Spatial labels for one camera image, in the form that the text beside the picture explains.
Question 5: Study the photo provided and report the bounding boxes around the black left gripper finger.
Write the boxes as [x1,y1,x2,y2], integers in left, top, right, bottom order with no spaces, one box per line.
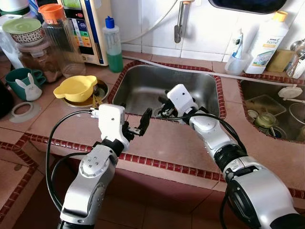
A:
[135,107,153,137]

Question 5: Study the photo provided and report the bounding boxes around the steel bowl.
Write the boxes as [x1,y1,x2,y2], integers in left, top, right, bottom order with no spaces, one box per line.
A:
[63,80,109,108]

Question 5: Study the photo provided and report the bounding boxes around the yellow plastic bowl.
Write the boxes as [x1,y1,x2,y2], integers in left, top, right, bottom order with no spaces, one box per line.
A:
[53,75,98,103]

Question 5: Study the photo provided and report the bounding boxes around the steel sink basin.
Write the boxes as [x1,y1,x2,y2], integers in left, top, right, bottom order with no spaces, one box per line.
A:
[240,79,305,142]
[113,64,221,120]

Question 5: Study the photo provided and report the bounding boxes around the green soap bottle blue cap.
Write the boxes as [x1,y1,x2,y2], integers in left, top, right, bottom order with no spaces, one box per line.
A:
[103,16,123,73]

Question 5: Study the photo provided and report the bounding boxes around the clear plastic cup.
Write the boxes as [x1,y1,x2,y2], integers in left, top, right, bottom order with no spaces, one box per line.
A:
[225,52,252,76]

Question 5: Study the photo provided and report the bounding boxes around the white blue toothpaste tube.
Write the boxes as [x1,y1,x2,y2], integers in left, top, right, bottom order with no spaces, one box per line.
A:
[232,29,244,60]

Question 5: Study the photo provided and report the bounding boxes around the small glass jar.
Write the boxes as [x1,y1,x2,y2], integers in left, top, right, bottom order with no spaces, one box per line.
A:
[255,112,279,130]

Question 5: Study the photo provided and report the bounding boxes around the clear plastic food container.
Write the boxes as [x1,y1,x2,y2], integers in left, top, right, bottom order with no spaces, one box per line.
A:
[245,94,286,117]

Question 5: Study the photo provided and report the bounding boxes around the beige water filter appliance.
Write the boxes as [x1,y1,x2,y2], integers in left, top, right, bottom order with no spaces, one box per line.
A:
[60,0,112,66]

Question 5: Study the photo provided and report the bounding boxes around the clear jar orange lid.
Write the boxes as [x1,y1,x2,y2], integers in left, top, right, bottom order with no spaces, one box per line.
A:
[39,4,86,78]

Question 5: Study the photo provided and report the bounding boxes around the steel pot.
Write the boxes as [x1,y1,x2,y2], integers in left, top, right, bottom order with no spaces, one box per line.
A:
[288,103,305,127]

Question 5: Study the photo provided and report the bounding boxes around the teal mug with white bunny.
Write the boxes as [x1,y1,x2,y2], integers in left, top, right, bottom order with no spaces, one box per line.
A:
[5,68,47,102]

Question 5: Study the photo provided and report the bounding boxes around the jar with brown contents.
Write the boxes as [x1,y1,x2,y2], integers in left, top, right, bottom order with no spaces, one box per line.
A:
[17,38,62,83]

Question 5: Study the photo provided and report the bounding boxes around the white detergent bottle yellow cap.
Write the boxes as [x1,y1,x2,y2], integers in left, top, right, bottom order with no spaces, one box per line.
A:
[244,10,290,74]

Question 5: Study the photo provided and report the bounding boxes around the chrome tap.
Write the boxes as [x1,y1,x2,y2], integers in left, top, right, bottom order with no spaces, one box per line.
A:
[286,41,305,79]

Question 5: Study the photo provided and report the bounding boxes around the yellow sponge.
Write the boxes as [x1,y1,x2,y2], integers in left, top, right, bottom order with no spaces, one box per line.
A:
[267,49,295,73]

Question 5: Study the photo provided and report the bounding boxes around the black pot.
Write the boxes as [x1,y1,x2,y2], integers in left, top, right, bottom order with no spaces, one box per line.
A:
[0,81,15,119]

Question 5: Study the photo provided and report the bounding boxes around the patterned bowl green lid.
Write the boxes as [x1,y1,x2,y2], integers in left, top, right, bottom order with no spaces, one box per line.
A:
[2,18,46,46]

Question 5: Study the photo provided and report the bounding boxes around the white container dark green lid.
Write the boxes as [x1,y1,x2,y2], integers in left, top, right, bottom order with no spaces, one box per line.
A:
[0,0,31,15]

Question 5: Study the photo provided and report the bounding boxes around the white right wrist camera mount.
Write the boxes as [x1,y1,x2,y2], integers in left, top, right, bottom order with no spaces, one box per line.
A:
[167,84,198,117]

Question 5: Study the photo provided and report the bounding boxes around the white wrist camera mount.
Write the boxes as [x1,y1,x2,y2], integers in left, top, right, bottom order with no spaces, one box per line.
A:
[167,84,198,117]
[91,104,130,148]

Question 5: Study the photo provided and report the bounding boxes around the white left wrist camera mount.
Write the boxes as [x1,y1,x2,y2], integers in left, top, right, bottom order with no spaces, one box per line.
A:
[91,104,130,148]

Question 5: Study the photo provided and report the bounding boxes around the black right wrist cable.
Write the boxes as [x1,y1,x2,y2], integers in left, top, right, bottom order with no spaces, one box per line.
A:
[162,109,248,153]

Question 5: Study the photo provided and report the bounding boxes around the white hose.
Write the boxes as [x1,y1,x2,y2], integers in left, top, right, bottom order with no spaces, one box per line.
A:
[122,0,182,44]

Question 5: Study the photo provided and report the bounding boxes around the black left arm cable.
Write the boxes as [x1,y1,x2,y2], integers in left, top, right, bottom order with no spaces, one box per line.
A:
[45,110,96,213]

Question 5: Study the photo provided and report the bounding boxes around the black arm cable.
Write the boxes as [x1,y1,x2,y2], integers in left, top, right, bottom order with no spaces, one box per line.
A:
[45,110,96,213]
[218,184,235,229]

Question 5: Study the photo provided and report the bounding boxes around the steel wall tap handle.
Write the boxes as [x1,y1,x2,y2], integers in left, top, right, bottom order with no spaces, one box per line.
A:
[174,0,191,43]

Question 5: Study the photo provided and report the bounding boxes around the black right upper arm cable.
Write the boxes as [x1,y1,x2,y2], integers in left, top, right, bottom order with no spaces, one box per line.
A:
[218,184,235,229]

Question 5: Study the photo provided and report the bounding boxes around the white flat ring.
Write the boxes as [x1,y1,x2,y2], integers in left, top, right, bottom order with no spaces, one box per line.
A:
[9,101,41,124]

